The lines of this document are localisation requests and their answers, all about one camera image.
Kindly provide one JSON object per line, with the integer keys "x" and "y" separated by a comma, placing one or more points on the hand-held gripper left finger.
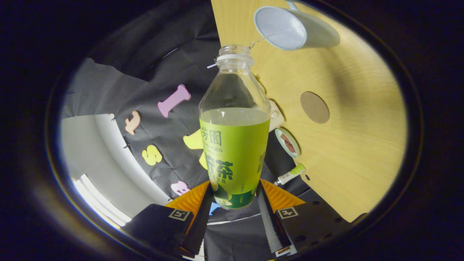
{"x": 199, "y": 232}

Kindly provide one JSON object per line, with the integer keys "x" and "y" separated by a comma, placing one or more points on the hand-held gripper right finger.
{"x": 272, "y": 224}

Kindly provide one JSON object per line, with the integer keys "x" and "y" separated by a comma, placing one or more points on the green label juice bottle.
{"x": 235, "y": 156}

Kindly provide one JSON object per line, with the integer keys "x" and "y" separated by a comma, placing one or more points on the round brown coaster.
{"x": 314, "y": 107}

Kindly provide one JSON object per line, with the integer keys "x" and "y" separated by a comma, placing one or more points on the white cup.
{"x": 282, "y": 27}

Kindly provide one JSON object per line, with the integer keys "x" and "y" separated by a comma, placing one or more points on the small white green bottle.
{"x": 290, "y": 175}

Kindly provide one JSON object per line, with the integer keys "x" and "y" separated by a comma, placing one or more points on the brown meat slice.
{"x": 291, "y": 148}
{"x": 284, "y": 139}

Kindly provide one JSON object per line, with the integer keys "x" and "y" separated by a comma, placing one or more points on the pale green plate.
{"x": 281, "y": 145}

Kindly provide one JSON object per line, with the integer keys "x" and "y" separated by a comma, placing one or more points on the ceiling light panel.
{"x": 98, "y": 203}

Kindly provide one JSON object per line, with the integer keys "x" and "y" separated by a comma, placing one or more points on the white toaster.
{"x": 276, "y": 116}

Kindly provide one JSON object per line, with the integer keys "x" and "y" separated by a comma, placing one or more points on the wooden table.
{"x": 355, "y": 145}

